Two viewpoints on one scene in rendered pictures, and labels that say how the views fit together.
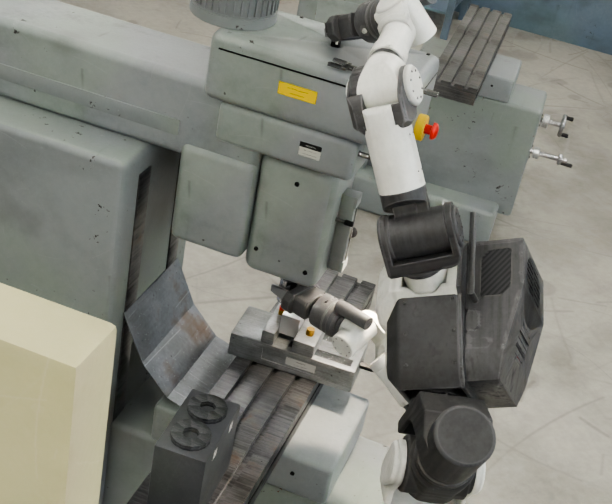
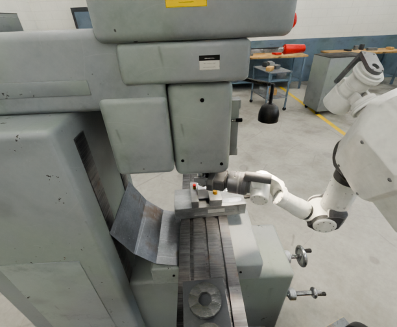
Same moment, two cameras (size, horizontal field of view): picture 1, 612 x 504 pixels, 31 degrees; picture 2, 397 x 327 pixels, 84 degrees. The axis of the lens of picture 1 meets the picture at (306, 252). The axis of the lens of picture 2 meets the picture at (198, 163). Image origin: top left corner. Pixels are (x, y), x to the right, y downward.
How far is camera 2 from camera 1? 1.97 m
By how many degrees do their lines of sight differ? 13
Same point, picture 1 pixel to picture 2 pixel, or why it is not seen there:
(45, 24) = not seen: outside the picture
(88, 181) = (26, 159)
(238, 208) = (162, 136)
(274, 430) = (228, 259)
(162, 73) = (49, 37)
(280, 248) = (200, 154)
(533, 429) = not seen: hidden behind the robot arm
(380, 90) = not seen: outside the picture
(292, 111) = (185, 24)
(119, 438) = (136, 288)
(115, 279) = (91, 220)
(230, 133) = (134, 73)
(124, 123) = (42, 102)
